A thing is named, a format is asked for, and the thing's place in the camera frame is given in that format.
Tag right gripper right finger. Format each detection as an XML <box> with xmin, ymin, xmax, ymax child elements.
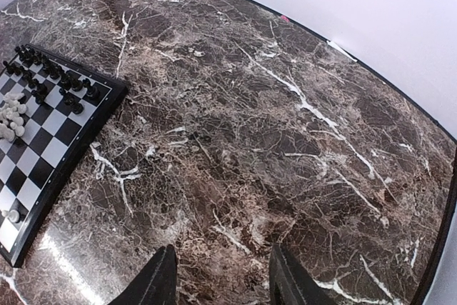
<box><xmin>268</xmin><ymin>244</ymin><xmax>334</xmax><ymax>305</ymax></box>

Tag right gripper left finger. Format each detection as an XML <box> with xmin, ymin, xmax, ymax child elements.
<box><xmin>114</xmin><ymin>244</ymin><xmax>178</xmax><ymax>305</ymax></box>

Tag white chess rook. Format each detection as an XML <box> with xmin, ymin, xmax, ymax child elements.
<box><xmin>1</xmin><ymin>209</ymin><xmax>21</xmax><ymax>223</ymax></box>

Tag black grey chessboard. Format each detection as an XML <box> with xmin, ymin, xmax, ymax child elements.
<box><xmin>1</xmin><ymin>44</ymin><xmax>128</xmax><ymax>268</ymax></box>

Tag white chess piece pile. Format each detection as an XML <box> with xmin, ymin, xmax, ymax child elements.
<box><xmin>1</xmin><ymin>92</ymin><xmax>27</xmax><ymax>142</ymax></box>

